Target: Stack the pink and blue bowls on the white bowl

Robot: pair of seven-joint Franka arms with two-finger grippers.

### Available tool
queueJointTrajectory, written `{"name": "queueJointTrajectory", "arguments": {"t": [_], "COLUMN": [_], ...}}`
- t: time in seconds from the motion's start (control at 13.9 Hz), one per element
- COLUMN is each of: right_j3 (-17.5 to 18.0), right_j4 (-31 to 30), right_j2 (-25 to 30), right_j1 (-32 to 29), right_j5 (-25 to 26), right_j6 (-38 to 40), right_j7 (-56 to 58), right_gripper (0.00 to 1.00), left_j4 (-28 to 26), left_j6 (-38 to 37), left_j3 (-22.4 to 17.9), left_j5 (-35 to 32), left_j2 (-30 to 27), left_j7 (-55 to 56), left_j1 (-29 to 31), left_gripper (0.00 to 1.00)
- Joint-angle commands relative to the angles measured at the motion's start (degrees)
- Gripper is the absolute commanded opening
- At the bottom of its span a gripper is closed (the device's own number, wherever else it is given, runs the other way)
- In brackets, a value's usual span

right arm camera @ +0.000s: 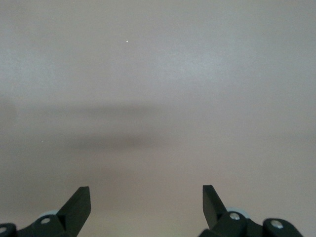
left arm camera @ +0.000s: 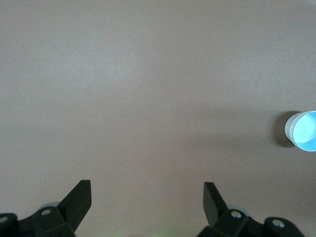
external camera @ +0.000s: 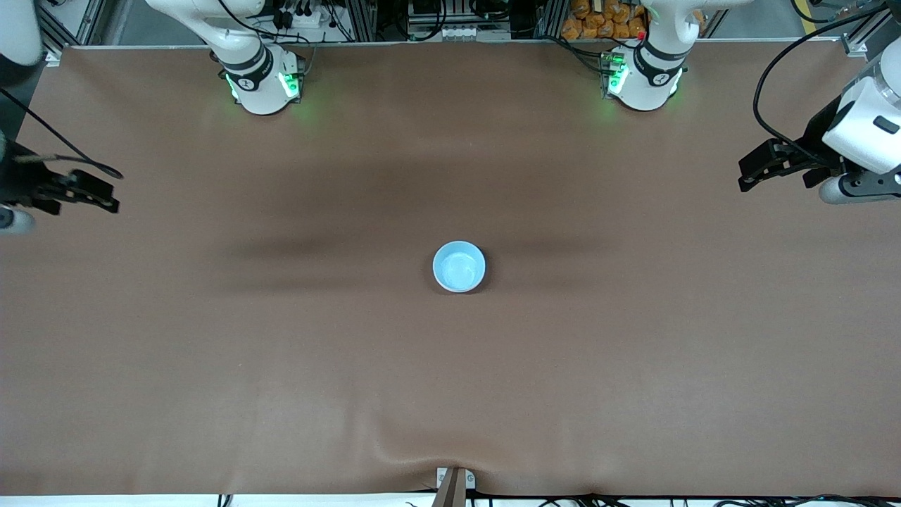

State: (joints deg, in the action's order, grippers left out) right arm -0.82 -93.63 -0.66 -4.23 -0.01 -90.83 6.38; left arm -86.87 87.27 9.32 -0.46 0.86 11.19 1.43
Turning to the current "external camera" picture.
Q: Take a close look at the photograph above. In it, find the light blue bowl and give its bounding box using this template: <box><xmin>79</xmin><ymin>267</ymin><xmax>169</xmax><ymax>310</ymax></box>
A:
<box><xmin>431</xmin><ymin>240</ymin><xmax>487</xmax><ymax>294</ymax></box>

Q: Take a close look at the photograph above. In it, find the orange packaged snacks pile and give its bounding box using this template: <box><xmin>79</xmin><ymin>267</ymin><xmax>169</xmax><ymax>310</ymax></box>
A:
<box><xmin>560</xmin><ymin>0</ymin><xmax>648</xmax><ymax>42</ymax></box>

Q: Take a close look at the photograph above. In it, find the white power strip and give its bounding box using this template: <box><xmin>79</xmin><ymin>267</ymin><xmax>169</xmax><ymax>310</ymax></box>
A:
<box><xmin>271</xmin><ymin>0</ymin><xmax>332</xmax><ymax>30</ymax></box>

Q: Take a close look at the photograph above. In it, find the black electronics box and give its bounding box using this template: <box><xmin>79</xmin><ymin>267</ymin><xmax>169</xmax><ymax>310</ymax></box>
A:
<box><xmin>407</xmin><ymin>0</ymin><xmax>488</xmax><ymax>24</ymax></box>

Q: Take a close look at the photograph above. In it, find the brown table mat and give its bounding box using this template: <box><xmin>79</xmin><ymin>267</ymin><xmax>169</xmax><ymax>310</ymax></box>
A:
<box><xmin>0</xmin><ymin>39</ymin><xmax>901</xmax><ymax>498</ymax></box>

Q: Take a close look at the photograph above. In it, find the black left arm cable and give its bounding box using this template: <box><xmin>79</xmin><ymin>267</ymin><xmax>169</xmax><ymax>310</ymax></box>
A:
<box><xmin>752</xmin><ymin>0</ymin><xmax>901</xmax><ymax>167</ymax></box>

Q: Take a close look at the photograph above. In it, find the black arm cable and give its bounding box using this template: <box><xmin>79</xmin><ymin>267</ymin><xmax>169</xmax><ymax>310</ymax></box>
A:
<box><xmin>752</xmin><ymin>0</ymin><xmax>901</xmax><ymax>167</ymax></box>
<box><xmin>0</xmin><ymin>86</ymin><xmax>125</xmax><ymax>181</ymax></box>

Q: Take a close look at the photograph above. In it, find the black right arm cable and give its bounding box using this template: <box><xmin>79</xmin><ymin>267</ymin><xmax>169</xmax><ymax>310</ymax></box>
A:
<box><xmin>0</xmin><ymin>86</ymin><xmax>125</xmax><ymax>181</ymax></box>

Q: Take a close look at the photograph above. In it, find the aluminium frame rail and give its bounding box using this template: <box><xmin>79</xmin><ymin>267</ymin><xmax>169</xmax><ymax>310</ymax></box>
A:
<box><xmin>841</xmin><ymin>7</ymin><xmax>901</xmax><ymax>58</ymax></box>
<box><xmin>37</xmin><ymin>0</ymin><xmax>108</xmax><ymax>65</ymax></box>

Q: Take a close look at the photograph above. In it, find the aluminium frame post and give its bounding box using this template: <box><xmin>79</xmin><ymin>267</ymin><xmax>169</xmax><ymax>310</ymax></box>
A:
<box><xmin>345</xmin><ymin>0</ymin><xmax>378</xmax><ymax>42</ymax></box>
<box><xmin>535</xmin><ymin>0</ymin><xmax>565</xmax><ymax>40</ymax></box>

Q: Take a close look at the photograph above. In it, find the metal table clamp bracket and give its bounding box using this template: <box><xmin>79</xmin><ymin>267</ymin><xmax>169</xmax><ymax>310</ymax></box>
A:
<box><xmin>436</xmin><ymin>466</ymin><xmax>477</xmax><ymax>507</ymax></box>

